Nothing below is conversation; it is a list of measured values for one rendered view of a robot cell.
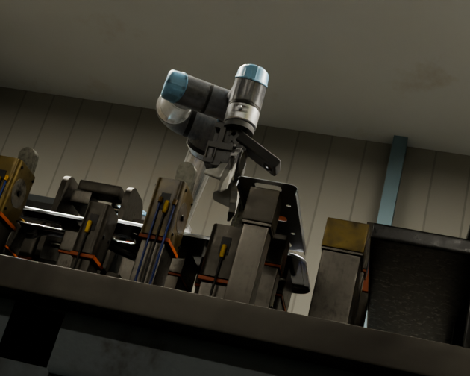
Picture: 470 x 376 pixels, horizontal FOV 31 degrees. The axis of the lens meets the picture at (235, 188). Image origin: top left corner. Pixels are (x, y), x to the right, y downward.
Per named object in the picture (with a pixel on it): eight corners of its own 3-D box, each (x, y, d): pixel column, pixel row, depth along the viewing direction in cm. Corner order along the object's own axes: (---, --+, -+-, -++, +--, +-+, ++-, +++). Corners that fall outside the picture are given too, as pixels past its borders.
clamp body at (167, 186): (92, 350, 141) (151, 168, 155) (110, 368, 151) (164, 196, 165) (128, 358, 139) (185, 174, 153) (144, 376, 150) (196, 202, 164)
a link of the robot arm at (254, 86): (263, 85, 200) (275, 69, 192) (254, 124, 195) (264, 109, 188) (233, 74, 199) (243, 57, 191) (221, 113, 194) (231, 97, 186)
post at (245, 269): (204, 355, 125) (250, 184, 136) (209, 364, 129) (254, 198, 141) (236, 362, 124) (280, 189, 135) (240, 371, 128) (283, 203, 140)
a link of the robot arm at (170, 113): (157, 86, 244) (174, 57, 195) (192, 99, 245) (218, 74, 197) (144, 124, 243) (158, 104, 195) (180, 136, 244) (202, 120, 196)
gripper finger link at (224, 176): (197, 189, 175) (210, 169, 183) (224, 193, 174) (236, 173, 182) (197, 175, 173) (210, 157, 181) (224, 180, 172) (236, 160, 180)
